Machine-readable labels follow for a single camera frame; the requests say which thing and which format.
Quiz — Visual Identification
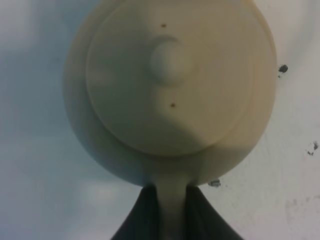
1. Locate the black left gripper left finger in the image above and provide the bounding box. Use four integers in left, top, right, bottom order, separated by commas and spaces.
112, 185, 160, 240

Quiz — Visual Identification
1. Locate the beige teapot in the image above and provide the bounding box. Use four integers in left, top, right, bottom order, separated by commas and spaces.
62, 0, 277, 240

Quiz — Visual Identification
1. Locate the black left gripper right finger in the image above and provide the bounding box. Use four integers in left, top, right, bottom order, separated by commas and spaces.
184, 186, 243, 240

